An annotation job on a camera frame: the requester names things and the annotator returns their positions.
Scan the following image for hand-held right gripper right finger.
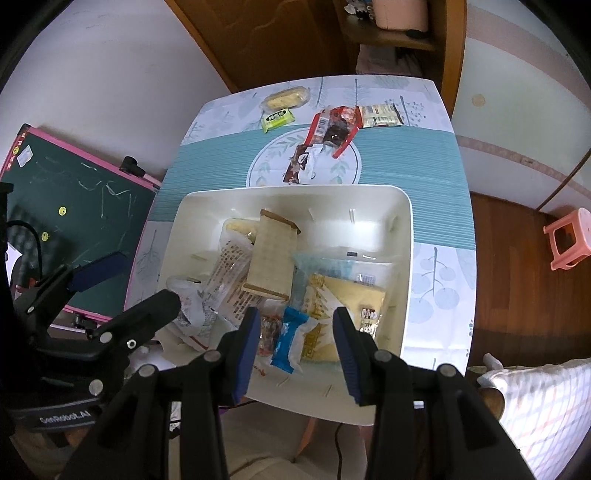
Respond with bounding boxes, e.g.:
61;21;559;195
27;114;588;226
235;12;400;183
332;307;539;480

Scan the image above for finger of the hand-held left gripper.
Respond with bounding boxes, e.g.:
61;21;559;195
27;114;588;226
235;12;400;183
88;290;182;370
13;251;131;324

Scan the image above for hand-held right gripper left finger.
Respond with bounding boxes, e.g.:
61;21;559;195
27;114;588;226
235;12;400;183
55;307;262;480

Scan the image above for small red candy packet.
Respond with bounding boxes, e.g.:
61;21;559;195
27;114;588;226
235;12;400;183
259;314;282;358

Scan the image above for blue snack packet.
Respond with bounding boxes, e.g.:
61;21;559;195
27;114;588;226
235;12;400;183
270;306;308;372

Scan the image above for white snack packet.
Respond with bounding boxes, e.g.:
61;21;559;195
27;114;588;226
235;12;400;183
166;275;218;352

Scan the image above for large yellow cake packet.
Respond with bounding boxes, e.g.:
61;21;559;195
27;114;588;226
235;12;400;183
293;251;400;365

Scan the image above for clear brown bread packet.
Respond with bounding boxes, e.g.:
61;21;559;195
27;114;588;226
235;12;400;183
203;235;273;329

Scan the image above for sandwich cracker packet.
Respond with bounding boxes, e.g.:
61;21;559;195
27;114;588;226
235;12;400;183
241;209;302;301

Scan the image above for clear yellow puff packet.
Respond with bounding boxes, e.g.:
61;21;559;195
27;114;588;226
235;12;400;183
223;218;259;245

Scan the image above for white plastic tray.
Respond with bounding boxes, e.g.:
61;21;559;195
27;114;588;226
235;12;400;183
154;185;413;426

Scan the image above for dark chocolate snack packet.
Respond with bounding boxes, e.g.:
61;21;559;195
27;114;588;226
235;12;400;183
283;143;319;184

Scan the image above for teal leaf print tablecloth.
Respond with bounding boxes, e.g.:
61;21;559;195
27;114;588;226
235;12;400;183
124;76;478;370

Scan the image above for white checkered cloth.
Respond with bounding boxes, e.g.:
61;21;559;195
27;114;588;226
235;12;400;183
478;357;591;480

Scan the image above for red snack packet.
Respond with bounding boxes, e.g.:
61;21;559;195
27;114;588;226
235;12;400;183
302;105;363;160

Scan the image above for green snack packet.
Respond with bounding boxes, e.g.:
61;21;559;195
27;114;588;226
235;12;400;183
260;107;296;134

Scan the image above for beige snack packet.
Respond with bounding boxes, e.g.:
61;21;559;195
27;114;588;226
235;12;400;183
359;102;404;128

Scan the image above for small yellow cake packet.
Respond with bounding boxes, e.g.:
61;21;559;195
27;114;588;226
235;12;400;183
261;85;309;112

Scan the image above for pink plastic stool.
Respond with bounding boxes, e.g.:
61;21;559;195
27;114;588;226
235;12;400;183
543;208;591;271

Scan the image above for brown wooden door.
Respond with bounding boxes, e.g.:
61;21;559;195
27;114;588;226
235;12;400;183
166;0;352;93

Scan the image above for pale wardrobe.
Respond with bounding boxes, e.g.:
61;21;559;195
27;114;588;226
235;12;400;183
450;0;591;217

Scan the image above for brown wooden cabinet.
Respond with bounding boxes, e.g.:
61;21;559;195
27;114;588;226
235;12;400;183
332;0;467;116

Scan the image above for pink storage basket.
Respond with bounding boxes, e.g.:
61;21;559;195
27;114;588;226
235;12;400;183
372;0;430;32

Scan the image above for small toy figures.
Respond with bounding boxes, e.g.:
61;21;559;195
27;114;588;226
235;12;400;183
344;0;375;19

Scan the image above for green chalkboard pink frame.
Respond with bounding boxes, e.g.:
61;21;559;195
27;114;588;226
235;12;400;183
0;124;162;324

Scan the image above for thin black cable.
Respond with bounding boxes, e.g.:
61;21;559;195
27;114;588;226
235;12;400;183
333;422;346;480

